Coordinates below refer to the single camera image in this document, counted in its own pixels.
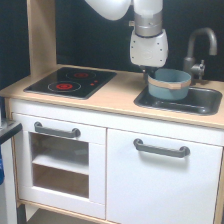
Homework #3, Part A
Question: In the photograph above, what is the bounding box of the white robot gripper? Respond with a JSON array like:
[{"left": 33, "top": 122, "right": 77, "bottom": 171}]
[{"left": 130, "top": 30, "right": 168, "bottom": 80}]

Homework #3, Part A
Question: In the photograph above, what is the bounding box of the teal pot with wooden band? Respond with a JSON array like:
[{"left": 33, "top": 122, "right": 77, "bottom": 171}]
[{"left": 148, "top": 69, "right": 191, "bottom": 101}]

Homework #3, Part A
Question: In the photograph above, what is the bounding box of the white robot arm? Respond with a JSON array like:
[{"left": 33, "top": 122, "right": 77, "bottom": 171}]
[{"left": 85, "top": 0, "right": 168, "bottom": 77}]

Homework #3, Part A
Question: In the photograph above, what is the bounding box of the grey sink basin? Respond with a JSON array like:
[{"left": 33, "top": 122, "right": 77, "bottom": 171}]
[{"left": 134, "top": 87, "right": 222, "bottom": 116}]

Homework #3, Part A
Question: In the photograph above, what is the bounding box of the grey faucet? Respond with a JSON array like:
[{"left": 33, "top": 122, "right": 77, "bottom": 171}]
[{"left": 179, "top": 27, "right": 219, "bottom": 87}]

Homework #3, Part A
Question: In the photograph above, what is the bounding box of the black toy stovetop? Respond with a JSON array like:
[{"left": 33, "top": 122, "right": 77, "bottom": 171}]
[{"left": 24, "top": 67, "right": 116, "bottom": 99}]

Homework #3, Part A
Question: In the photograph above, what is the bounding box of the white cabinet door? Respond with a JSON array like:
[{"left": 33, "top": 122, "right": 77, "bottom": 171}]
[{"left": 106, "top": 130, "right": 221, "bottom": 224}]

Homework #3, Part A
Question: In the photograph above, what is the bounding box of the white oven door with window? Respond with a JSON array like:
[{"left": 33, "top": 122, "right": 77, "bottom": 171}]
[{"left": 13, "top": 113, "right": 106, "bottom": 219}]

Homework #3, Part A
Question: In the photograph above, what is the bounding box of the grey object at left edge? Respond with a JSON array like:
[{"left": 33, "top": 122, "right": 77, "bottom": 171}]
[{"left": 0, "top": 119, "right": 22, "bottom": 145}]

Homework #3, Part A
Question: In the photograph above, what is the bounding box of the blue object at left edge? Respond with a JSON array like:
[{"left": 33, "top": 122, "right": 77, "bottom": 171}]
[{"left": 0, "top": 147, "right": 4, "bottom": 185}]

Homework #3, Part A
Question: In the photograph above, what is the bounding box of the wooden toy kitchen frame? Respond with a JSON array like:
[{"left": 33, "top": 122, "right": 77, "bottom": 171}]
[{"left": 0, "top": 0, "right": 224, "bottom": 224}]

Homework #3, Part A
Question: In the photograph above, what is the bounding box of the grey cabinet door handle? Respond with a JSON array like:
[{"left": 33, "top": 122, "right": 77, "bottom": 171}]
[{"left": 133, "top": 139, "right": 190, "bottom": 158}]

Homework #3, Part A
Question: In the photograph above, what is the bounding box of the grey oven door handle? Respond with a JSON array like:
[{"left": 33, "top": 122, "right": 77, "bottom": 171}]
[{"left": 34, "top": 122, "right": 81, "bottom": 138}]

